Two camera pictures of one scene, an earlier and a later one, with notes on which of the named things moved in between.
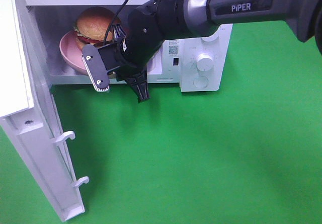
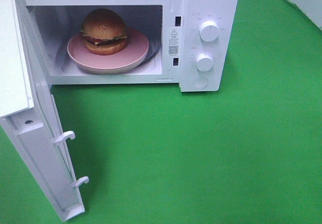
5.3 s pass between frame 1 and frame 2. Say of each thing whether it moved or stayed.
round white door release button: stayed
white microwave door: stayed
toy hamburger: moved
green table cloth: stayed
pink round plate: moved
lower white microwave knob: stayed
